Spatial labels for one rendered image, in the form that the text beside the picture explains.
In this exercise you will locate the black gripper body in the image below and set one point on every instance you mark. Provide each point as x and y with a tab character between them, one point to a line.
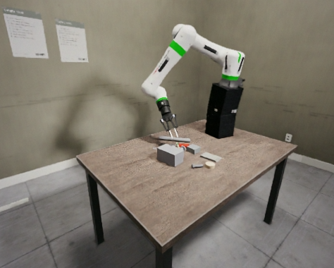
165	111

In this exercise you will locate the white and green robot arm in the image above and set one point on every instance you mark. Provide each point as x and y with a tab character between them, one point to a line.
184	38

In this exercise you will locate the beige round disc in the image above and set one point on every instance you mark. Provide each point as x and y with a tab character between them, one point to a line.
210	165

